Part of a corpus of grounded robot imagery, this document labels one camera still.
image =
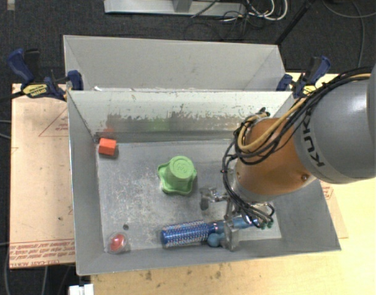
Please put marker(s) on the blue hairbrush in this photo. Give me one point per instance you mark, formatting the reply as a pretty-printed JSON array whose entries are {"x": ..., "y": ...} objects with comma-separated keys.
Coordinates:
[{"x": 184, "y": 233}]

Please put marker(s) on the grey metal bin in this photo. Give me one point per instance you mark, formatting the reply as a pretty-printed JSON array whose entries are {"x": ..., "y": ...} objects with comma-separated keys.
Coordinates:
[{"x": 138, "y": 177}]

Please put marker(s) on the orange-red block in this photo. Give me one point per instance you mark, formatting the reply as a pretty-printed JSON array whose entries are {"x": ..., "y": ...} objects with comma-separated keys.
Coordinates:
[{"x": 107, "y": 146}]

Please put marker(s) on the small blue rubber toy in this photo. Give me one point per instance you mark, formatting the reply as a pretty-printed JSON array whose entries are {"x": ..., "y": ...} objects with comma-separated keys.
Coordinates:
[{"x": 214, "y": 240}]

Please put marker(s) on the red item in clear case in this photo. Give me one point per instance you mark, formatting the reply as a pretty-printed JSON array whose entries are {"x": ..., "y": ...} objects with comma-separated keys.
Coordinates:
[{"x": 117, "y": 243}]

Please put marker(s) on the brown cardboard board, red print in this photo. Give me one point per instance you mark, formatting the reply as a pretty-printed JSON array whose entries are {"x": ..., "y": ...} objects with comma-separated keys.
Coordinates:
[{"x": 40, "y": 177}]

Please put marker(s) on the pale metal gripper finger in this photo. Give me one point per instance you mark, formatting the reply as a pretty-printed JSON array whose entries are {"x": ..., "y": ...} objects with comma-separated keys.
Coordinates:
[
  {"x": 231, "y": 237},
  {"x": 210, "y": 195}
]

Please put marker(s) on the green plastic cup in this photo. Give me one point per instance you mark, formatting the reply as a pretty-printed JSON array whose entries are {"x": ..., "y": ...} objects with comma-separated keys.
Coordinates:
[{"x": 178, "y": 174}]

